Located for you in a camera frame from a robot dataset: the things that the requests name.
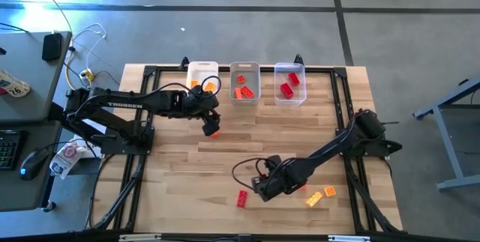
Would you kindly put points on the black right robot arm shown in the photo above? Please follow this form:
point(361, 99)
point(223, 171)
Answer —
point(330, 146)

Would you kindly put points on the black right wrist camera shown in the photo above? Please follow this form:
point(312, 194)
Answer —
point(275, 160)

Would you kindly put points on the white numbered packet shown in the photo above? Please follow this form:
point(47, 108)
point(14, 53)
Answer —
point(15, 86)

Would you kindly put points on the orange long toy brick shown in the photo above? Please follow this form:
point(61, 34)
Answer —
point(237, 94)

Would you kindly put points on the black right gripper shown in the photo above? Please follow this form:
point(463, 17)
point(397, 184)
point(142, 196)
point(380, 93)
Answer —
point(273, 187)

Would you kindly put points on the white plastic bin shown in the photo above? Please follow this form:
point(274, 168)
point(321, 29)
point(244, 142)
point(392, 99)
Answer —
point(200, 73)

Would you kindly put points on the yellow plug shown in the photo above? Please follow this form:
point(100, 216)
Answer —
point(87, 74)

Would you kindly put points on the white snack bag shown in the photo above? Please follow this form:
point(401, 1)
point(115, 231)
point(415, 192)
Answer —
point(65, 157)

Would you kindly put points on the clear plastic bin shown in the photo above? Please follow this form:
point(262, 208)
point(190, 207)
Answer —
point(279, 99)

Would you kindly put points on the grey metal stand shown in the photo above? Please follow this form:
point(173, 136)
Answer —
point(450, 148)

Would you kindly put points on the red toy brick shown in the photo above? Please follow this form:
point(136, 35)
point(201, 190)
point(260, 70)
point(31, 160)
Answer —
point(294, 79)
point(287, 90)
point(242, 198)
point(303, 187)

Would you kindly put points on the black metal table frame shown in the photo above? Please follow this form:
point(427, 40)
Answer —
point(320, 70)

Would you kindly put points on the black keyboard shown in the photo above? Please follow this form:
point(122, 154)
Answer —
point(9, 150)

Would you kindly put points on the black flat device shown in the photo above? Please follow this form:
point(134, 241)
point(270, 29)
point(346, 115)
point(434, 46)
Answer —
point(52, 46)

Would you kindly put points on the grey desk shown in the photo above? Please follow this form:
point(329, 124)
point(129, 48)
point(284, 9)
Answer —
point(26, 58)

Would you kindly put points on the grey plastic bin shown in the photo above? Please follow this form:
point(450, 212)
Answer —
point(251, 73)

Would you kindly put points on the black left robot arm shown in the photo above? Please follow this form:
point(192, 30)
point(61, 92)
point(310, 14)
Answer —
point(123, 104)

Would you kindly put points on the yellow small toy brick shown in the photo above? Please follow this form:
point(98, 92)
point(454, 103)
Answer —
point(330, 191)
point(194, 83)

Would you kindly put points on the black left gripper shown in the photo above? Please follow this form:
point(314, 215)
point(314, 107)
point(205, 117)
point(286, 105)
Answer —
point(204, 103)

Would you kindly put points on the silver aluminium bar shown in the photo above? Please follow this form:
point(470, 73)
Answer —
point(348, 239)
point(138, 238)

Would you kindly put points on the yellow long toy brick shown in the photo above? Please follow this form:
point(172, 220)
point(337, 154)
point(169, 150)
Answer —
point(314, 199)
point(210, 86)

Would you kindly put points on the black computer mouse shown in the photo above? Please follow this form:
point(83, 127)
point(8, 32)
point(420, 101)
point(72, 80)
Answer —
point(33, 162)

